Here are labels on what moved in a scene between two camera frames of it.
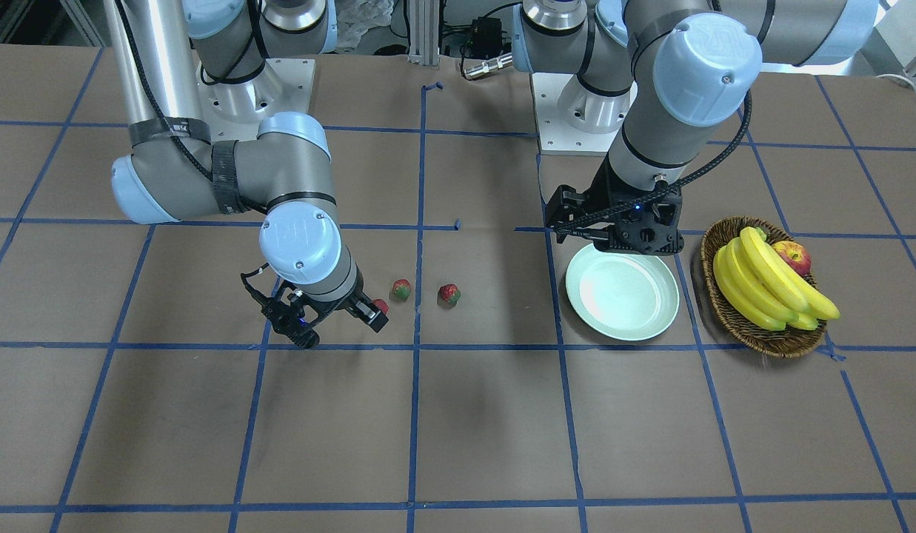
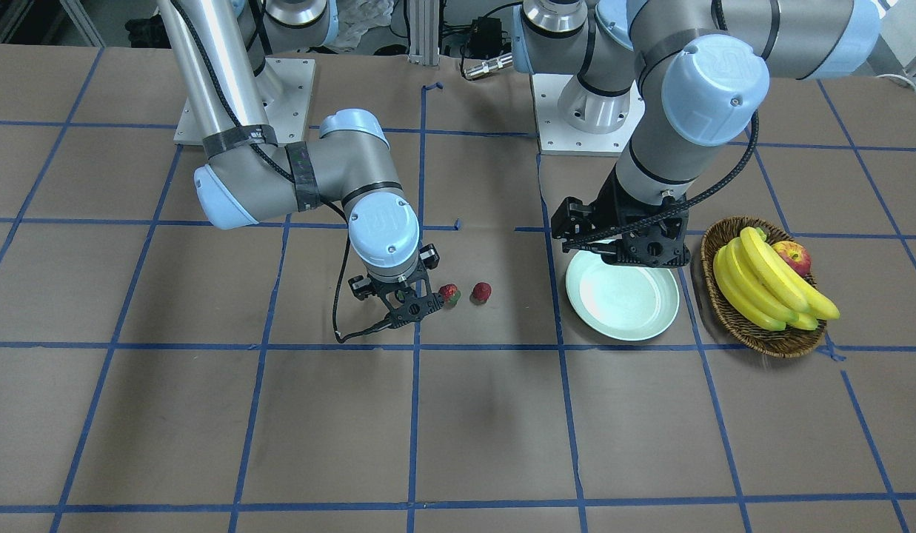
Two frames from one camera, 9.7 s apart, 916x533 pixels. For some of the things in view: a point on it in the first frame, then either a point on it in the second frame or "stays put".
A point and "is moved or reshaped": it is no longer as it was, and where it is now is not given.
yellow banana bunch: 757,280 stays put
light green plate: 620,296 stays put
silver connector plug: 488,66 stays put
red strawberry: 401,288 is moved or reshaped
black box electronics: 486,37 stays put
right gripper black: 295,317 → 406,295
